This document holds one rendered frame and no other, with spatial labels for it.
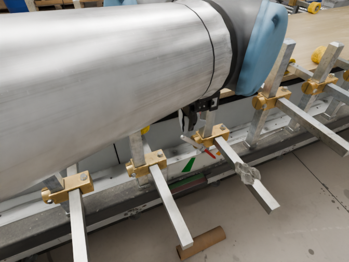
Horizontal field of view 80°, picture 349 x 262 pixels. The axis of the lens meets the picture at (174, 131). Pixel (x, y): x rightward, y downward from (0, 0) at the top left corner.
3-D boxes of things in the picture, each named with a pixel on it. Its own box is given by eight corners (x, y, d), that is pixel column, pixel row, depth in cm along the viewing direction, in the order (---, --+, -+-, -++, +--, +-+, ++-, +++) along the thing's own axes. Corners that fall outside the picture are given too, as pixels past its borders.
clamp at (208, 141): (227, 141, 79) (230, 131, 76) (196, 151, 76) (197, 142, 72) (219, 131, 83) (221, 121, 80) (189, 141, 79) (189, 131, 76)
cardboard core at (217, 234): (227, 235, 125) (181, 258, 116) (224, 240, 130) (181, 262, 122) (219, 223, 130) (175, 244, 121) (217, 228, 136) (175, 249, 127)
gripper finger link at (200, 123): (206, 138, 58) (210, 112, 52) (187, 144, 57) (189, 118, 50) (201, 131, 60) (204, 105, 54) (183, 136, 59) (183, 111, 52)
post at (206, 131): (206, 166, 87) (226, 53, 54) (199, 169, 86) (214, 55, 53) (202, 160, 89) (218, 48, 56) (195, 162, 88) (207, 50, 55)
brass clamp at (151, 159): (167, 168, 74) (167, 159, 71) (130, 182, 70) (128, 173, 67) (161, 156, 78) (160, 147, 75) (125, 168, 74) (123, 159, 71)
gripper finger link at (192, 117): (196, 133, 53) (199, 105, 47) (190, 135, 52) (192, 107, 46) (188, 122, 56) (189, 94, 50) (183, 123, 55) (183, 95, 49)
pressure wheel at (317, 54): (317, 62, 104) (323, 67, 109) (330, 47, 101) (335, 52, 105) (307, 57, 108) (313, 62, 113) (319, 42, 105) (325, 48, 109)
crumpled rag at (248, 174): (265, 179, 62) (268, 174, 61) (246, 187, 60) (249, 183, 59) (246, 158, 68) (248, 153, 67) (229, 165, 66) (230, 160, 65)
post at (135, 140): (149, 189, 81) (132, 77, 47) (141, 192, 80) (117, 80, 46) (146, 182, 83) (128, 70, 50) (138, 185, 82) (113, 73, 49)
